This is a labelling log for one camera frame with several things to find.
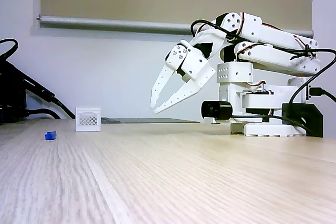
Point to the black device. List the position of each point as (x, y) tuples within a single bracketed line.
[(11, 93)]

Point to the grey blind bottom bar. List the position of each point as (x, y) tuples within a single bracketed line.
[(118, 23)]

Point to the white controller board holder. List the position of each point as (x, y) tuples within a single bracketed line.
[(298, 82)]

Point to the black table clamp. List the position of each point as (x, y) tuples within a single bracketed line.
[(312, 119)]

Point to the black clamp knob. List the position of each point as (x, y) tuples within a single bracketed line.
[(218, 110)]

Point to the dark flat mat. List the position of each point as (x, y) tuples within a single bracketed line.
[(152, 120)]

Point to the blue clothes peg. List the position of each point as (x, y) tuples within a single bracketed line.
[(50, 135)]

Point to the small white lattice crate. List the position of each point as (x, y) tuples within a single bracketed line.
[(88, 120)]

